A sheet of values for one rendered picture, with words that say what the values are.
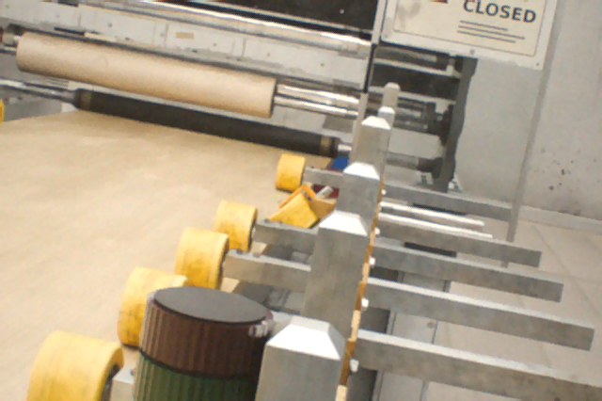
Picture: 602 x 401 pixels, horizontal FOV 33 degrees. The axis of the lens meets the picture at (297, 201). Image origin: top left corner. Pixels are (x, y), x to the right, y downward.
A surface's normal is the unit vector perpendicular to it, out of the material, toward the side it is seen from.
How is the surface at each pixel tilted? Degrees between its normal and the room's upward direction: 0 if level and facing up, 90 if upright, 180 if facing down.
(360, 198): 90
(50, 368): 56
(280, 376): 90
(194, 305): 0
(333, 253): 90
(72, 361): 39
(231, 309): 0
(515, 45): 90
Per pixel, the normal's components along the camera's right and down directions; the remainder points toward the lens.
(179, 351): -0.31, 0.10
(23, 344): 0.18, -0.97
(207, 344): 0.11, 0.18
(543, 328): -0.11, 0.14
